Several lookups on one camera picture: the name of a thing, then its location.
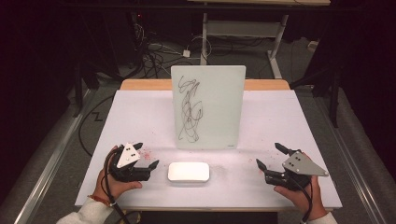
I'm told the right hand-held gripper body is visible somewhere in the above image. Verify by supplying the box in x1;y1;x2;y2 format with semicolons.
263;149;330;191

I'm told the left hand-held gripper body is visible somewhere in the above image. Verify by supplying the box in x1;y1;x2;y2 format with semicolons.
108;142;152;183

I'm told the white rounded eraser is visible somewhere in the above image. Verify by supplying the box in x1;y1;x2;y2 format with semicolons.
167;161;211;184

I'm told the person's right hand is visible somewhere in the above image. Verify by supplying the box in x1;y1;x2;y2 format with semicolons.
273;175;328;222

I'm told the person's left hand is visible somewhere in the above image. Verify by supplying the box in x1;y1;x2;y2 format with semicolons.
92;145;144;203

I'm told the white table cover sheet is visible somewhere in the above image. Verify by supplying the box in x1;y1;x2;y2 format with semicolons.
74;89;344;210

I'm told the scribbled white glass board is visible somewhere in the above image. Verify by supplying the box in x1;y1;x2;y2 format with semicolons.
170;64;248;150

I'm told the black metal stand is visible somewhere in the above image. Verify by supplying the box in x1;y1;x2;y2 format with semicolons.
72;60;124;119
290;69;342;129

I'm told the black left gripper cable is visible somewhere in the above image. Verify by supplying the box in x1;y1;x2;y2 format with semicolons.
103;148;133;224

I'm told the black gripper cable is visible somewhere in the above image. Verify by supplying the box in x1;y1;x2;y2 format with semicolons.
291;176;314;224
103;148;133;224

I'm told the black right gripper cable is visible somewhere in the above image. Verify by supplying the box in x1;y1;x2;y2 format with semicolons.
291;176;314;224

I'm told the silver metal rail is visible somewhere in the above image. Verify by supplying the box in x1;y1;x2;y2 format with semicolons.
311;88;389;224
13;88;97;224

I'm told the orange wrist bracelet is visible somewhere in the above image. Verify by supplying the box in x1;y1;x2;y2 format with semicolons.
87;194;112;207

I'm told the black floor cable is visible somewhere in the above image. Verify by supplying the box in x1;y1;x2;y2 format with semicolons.
78;93;117;158

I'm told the tangle of floor cables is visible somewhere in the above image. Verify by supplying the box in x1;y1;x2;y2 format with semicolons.
132;12;213;79

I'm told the white metal table frame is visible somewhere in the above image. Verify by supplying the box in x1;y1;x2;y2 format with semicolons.
200;11;290;79

